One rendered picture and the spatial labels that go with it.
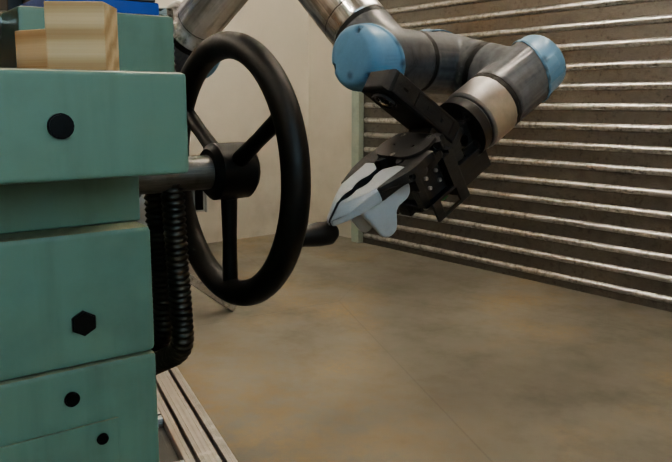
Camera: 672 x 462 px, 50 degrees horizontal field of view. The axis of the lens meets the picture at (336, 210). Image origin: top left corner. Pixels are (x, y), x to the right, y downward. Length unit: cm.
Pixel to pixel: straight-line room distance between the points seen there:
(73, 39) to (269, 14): 436
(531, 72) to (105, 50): 53
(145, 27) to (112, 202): 22
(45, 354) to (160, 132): 17
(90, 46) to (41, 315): 17
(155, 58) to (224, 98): 392
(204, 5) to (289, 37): 360
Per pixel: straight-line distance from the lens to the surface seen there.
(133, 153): 43
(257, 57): 70
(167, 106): 44
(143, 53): 68
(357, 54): 81
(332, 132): 477
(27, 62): 58
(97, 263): 50
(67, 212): 51
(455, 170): 78
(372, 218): 72
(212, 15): 131
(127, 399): 53
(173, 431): 155
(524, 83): 85
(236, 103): 465
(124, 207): 52
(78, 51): 47
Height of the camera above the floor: 88
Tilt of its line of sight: 9 degrees down
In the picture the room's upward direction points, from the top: straight up
